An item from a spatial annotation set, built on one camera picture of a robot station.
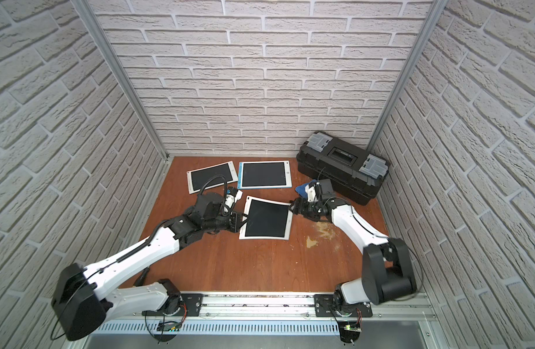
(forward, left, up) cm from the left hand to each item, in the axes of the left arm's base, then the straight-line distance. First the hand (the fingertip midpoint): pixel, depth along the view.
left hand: (252, 214), depth 76 cm
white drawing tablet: (+32, +31, -19) cm, 49 cm away
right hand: (+7, -19, -8) cm, 21 cm away
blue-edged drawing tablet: (+34, -3, -17) cm, 38 cm away
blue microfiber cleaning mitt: (+24, -22, -17) cm, 37 cm away
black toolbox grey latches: (+21, -43, -1) cm, 48 cm away
